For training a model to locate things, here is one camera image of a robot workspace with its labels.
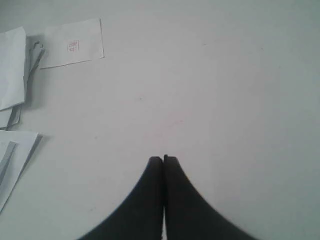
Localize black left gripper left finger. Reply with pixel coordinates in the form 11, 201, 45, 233
81, 156, 164, 240

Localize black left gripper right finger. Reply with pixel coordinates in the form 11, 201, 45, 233
163, 155, 253, 240

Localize white paper stack lower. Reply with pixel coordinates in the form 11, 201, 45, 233
0, 130, 42, 210

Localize stamped white paper slip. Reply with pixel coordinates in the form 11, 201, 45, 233
40, 18, 105, 69

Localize large white paper sheet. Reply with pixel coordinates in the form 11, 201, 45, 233
0, 26, 26, 110

